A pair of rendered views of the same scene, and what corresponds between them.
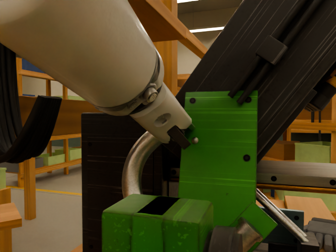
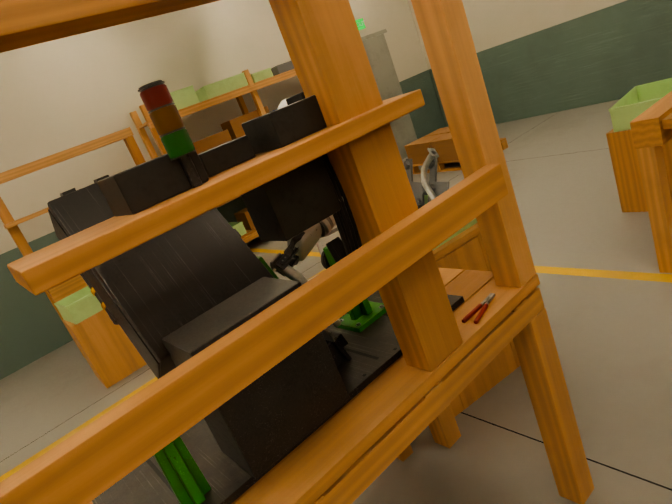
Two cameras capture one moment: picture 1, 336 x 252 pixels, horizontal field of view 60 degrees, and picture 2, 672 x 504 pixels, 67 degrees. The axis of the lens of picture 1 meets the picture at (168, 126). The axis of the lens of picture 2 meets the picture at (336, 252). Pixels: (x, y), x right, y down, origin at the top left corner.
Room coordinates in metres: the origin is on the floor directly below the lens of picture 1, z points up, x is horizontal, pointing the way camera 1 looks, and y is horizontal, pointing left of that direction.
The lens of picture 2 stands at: (1.42, 0.96, 1.62)
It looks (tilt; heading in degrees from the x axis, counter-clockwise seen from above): 17 degrees down; 218
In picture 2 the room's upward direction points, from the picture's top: 22 degrees counter-clockwise
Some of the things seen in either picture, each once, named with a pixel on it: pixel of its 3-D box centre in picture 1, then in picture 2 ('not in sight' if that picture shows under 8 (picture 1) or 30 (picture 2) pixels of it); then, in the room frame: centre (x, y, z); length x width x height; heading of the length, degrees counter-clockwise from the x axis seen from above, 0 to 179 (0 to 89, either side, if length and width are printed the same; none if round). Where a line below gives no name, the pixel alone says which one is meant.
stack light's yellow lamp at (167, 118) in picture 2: not in sight; (167, 121); (0.77, 0.20, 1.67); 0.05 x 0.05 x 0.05
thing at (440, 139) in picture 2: not in sight; (453, 147); (-5.56, -1.85, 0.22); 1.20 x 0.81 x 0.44; 65
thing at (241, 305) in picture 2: (148, 182); (260, 369); (0.71, 0.05, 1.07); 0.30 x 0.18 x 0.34; 162
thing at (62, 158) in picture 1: (57, 119); not in sight; (6.09, 2.32, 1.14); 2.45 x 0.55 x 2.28; 160
